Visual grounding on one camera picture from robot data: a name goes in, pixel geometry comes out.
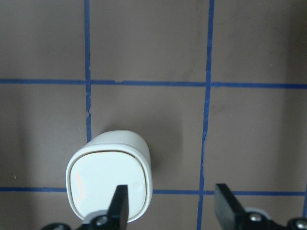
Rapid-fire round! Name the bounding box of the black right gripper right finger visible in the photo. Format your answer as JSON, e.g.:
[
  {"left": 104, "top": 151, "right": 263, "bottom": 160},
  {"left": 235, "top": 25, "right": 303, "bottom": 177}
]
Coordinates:
[{"left": 214, "top": 184, "right": 246, "bottom": 230}]

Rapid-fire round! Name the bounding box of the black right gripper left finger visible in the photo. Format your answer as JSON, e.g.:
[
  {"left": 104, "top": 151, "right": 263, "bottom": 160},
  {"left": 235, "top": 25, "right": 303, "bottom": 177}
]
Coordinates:
[{"left": 107, "top": 185, "right": 129, "bottom": 230}]

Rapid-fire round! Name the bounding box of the white trash can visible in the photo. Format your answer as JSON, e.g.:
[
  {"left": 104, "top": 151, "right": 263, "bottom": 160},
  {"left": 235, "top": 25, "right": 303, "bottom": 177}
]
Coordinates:
[{"left": 65, "top": 130, "right": 153, "bottom": 222}]

